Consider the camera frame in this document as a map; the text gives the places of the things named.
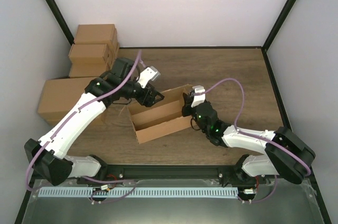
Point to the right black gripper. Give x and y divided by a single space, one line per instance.
188 101

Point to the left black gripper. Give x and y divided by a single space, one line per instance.
149 101

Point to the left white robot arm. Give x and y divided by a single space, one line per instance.
49 155

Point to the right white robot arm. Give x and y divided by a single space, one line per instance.
281 152

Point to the large front cardboard box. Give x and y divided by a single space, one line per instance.
60 95

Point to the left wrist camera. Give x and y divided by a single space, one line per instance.
148 74

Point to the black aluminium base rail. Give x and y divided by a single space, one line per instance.
223 173

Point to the light blue slotted cable duct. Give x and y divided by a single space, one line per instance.
81 192

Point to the right black frame post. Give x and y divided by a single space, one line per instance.
278 24

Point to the black frame post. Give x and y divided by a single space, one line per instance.
60 20
278 24

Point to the left black frame post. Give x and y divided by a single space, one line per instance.
60 20

